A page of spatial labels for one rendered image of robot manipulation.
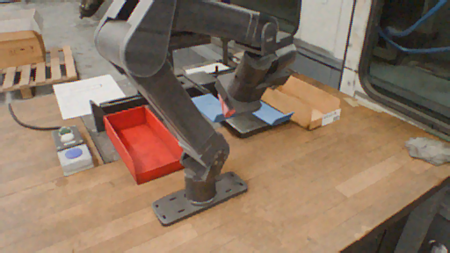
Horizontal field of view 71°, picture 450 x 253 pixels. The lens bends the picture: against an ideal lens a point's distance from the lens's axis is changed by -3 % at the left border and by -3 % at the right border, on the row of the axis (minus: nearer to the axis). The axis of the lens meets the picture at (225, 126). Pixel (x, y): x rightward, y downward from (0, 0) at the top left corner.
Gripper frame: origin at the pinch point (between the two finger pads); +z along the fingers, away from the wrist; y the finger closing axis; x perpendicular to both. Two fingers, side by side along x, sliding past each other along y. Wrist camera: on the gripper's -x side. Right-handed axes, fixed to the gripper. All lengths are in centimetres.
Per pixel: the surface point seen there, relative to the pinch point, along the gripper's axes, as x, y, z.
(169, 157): 13.8, -1.6, 11.3
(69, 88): 27, 49, 42
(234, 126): -6.5, 0.8, 10.4
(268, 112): -19.1, 1.8, 10.2
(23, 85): 46, 203, 226
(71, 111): 30, 32, 32
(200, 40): -5.8, 25.7, 2.3
